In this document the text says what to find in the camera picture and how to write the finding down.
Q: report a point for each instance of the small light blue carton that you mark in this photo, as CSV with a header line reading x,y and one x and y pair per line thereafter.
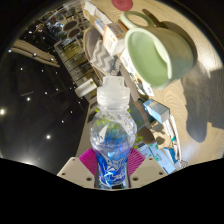
x,y
156,110

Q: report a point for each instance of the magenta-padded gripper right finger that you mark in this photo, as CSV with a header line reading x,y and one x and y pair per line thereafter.
x,y
143,170

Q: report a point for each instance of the flat round red coaster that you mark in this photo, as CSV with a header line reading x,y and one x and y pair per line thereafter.
x,y
122,4

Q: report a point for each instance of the white round column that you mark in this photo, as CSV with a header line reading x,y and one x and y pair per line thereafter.
x,y
85,88

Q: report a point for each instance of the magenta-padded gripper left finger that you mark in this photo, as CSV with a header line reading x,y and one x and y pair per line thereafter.
x,y
78,170

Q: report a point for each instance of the group of dining chairs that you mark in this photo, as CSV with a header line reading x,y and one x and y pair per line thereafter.
x,y
71,28

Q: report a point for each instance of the pale green mug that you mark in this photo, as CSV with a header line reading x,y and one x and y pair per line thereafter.
x,y
150,53

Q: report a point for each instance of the group of ceiling lights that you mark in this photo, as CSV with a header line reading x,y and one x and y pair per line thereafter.
x,y
48,136

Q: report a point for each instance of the grey chevron cushion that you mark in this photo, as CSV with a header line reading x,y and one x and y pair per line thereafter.
x,y
103,58

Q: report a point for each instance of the clear blue-labelled water bottle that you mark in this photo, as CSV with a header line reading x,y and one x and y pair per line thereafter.
x,y
112,133

